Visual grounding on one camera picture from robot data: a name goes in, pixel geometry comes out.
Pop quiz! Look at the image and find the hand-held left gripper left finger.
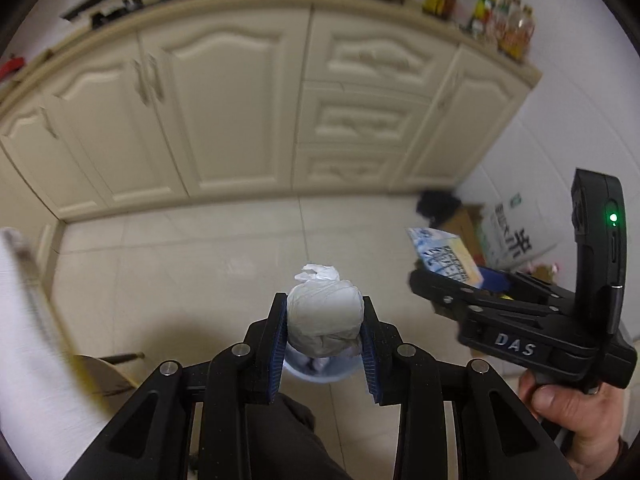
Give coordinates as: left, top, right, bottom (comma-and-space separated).
60, 292, 290, 480

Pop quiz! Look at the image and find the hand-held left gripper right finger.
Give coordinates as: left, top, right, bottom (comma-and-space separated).
359, 296, 581, 480

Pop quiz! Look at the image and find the white plastic bag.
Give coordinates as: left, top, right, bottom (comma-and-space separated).
286, 262, 363, 357

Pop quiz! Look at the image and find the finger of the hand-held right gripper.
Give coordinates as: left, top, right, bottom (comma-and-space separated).
479, 266, 576, 306
409, 269, 576, 323

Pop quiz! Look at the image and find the person's right forearm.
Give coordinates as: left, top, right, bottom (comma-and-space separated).
560, 437, 632, 480

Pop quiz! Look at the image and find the light blue trash bin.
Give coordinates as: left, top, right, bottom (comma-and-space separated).
282, 345, 362, 386

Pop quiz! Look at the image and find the brown round stool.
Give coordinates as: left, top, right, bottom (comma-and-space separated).
75, 352, 147, 397

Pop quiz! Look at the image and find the blue white snack packet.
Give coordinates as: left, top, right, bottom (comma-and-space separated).
406, 226, 485, 290

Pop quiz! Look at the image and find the brown cardboard box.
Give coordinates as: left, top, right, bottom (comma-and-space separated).
442, 204, 487, 263

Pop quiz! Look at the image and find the person's dark trouser leg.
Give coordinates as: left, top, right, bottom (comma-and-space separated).
245, 392, 353, 480

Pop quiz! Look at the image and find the amber oil bottle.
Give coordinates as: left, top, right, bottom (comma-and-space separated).
510, 5, 537, 61

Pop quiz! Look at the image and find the black bag on floor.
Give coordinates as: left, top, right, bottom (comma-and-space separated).
417, 189, 462, 227

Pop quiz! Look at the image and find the white towel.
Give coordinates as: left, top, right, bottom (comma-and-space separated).
0, 227, 108, 480

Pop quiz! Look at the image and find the yellow label oil bottle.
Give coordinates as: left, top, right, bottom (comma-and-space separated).
468, 0, 500, 37

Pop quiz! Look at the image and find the person's right hand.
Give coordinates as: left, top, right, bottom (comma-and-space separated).
517, 372, 626, 476

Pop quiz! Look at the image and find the clear bottle red label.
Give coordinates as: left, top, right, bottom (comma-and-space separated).
492, 0, 521, 51

